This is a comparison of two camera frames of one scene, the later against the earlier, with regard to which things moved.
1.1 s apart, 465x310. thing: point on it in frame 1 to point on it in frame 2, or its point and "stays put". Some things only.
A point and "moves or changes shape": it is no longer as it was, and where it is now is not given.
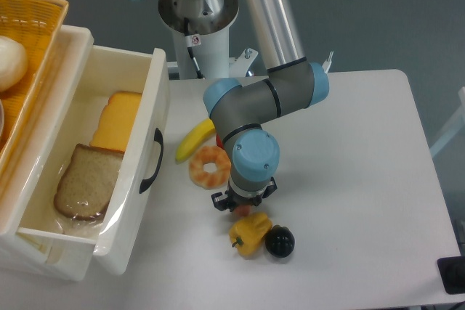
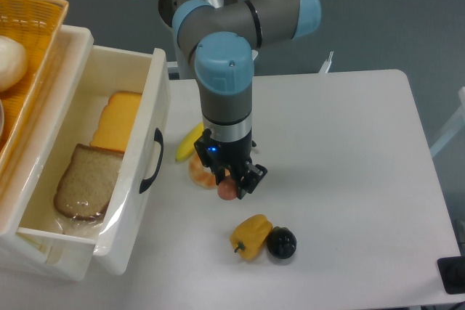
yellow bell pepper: (248, 233) stays put
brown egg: (243, 210) moves or changes shape
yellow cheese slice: (115, 122) stays put
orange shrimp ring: (210, 155) stays put
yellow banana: (202, 132) stays put
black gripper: (233, 200) to (235, 157)
